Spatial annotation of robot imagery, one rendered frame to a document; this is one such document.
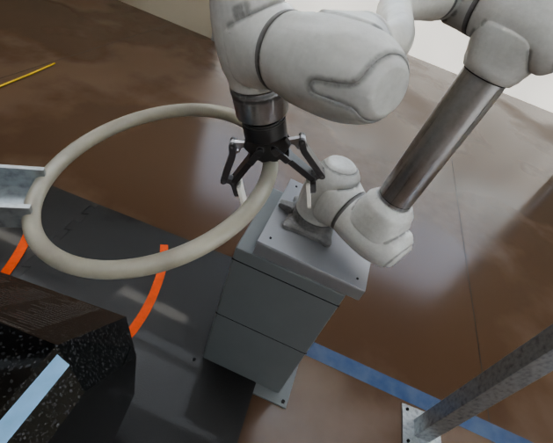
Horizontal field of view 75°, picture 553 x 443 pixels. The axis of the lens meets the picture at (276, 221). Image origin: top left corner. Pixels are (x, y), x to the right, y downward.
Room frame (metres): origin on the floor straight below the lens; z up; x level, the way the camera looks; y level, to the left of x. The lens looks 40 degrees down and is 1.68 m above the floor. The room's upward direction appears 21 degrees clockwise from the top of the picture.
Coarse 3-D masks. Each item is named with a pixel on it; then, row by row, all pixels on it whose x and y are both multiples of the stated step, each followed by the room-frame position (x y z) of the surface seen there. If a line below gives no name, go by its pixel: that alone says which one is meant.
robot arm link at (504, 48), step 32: (480, 0) 0.89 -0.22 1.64; (512, 0) 0.86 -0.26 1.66; (544, 0) 0.85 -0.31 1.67; (480, 32) 0.87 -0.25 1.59; (512, 32) 0.84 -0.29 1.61; (544, 32) 0.82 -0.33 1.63; (480, 64) 0.85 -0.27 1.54; (512, 64) 0.83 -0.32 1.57; (544, 64) 0.82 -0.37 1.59; (448, 96) 0.89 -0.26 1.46; (480, 96) 0.86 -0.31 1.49; (448, 128) 0.86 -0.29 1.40; (416, 160) 0.86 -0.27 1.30; (384, 192) 0.88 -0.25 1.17; (416, 192) 0.86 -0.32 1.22; (352, 224) 0.86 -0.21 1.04; (384, 224) 0.83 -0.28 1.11; (384, 256) 0.80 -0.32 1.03
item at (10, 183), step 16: (0, 176) 0.46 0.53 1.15; (16, 176) 0.47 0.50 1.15; (32, 176) 0.49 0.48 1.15; (0, 192) 0.44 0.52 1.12; (16, 192) 0.46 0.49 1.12; (0, 208) 0.38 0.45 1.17; (16, 208) 0.39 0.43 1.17; (32, 208) 0.41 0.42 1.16; (0, 224) 0.38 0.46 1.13; (16, 224) 0.39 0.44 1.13
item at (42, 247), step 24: (120, 120) 0.70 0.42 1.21; (144, 120) 0.72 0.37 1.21; (72, 144) 0.60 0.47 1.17; (48, 168) 0.52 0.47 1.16; (264, 168) 0.56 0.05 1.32; (264, 192) 0.50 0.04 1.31; (24, 216) 0.39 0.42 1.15; (240, 216) 0.44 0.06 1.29; (48, 240) 0.35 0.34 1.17; (192, 240) 0.38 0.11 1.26; (216, 240) 0.39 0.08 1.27; (48, 264) 0.31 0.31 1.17; (72, 264) 0.31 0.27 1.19; (96, 264) 0.32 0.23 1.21; (120, 264) 0.32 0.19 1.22; (144, 264) 0.33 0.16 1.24; (168, 264) 0.34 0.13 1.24
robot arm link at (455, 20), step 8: (464, 0) 0.91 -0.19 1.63; (472, 0) 0.90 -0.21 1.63; (456, 8) 0.91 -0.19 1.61; (464, 8) 0.91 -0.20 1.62; (472, 8) 0.90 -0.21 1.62; (448, 16) 0.92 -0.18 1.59; (456, 16) 0.92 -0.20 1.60; (464, 16) 0.91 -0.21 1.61; (448, 24) 0.94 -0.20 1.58; (456, 24) 0.93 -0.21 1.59; (464, 24) 0.91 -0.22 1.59; (464, 32) 0.93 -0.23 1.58
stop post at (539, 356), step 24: (552, 336) 0.89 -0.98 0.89; (504, 360) 0.92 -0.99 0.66; (528, 360) 0.86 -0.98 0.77; (552, 360) 0.85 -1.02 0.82; (480, 384) 0.89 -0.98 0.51; (504, 384) 0.85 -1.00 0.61; (528, 384) 0.85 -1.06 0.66; (408, 408) 0.97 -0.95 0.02; (432, 408) 0.92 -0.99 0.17; (456, 408) 0.86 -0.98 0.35; (480, 408) 0.85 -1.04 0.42; (408, 432) 0.86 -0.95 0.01; (432, 432) 0.85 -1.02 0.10
